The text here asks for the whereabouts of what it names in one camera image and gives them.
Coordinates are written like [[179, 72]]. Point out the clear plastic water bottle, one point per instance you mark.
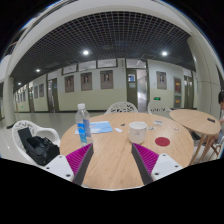
[[82, 119]]

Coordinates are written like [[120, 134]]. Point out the white lattice chair behind table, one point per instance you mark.
[[122, 107]]

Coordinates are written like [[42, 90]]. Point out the white chair with bag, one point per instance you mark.
[[35, 130]]

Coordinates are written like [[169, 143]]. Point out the round wooden table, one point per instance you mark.
[[112, 165], [196, 121]]

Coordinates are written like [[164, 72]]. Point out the round red coaster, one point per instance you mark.
[[162, 141]]

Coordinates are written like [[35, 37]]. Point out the small white card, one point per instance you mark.
[[118, 129]]

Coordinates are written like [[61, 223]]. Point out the small packet on table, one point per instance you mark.
[[158, 122]]

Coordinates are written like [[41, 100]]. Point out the black bag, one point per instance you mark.
[[41, 150]]

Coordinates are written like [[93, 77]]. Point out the blue and white paper sheet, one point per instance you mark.
[[93, 127]]

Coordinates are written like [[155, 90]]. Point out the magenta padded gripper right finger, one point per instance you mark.
[[153, 166]]

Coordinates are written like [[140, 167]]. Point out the seated person at right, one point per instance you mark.
[[220, 135]]

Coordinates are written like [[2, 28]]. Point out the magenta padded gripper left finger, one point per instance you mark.
[[72, 167]]

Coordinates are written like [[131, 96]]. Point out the white lattice chair right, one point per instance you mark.
[[158, 108]]

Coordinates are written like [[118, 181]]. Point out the white ceramic mug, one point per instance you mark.
[[137, 132]]

